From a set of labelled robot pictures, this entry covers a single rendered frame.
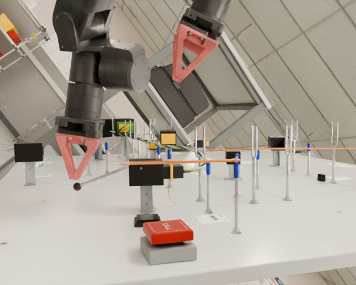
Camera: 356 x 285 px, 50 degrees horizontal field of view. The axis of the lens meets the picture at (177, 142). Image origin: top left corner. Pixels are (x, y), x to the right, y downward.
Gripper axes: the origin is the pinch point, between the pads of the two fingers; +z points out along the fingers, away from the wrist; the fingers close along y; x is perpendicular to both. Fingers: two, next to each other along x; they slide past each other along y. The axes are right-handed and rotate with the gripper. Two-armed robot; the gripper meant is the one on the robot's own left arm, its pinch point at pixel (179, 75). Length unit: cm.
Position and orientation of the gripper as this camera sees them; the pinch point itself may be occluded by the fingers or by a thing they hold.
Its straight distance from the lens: 64.4
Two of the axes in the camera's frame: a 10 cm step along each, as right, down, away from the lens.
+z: -4.1, 9.1, 0.3
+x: -9.1, -4.0, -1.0
